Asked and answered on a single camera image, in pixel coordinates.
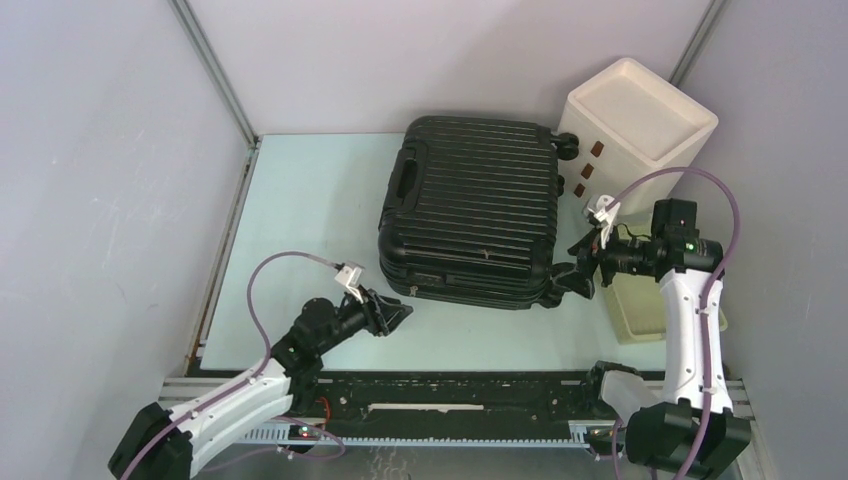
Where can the pale yellow perforated basket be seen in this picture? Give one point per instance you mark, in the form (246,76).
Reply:
(639,311)

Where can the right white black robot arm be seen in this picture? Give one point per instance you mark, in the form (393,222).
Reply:
(689,427)

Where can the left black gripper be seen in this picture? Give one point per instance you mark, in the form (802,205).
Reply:
(380,319)

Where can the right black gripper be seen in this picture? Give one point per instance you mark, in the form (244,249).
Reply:
(578,282)

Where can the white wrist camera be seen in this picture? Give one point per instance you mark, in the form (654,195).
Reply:
(348,275)
(602,212)

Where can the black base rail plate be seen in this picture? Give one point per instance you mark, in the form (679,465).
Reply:
(492,407)

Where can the white stacked drawer unit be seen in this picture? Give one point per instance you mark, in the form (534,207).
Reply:
(629,122)

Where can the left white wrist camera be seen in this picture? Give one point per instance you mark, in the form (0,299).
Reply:
(348,275)

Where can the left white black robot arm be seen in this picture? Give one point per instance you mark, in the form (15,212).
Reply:
(178,442)

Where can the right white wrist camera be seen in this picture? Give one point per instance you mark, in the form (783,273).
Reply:
(602,212)

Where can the black ribbed hard-shell suitcase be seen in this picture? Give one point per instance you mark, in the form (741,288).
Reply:
(470,215)

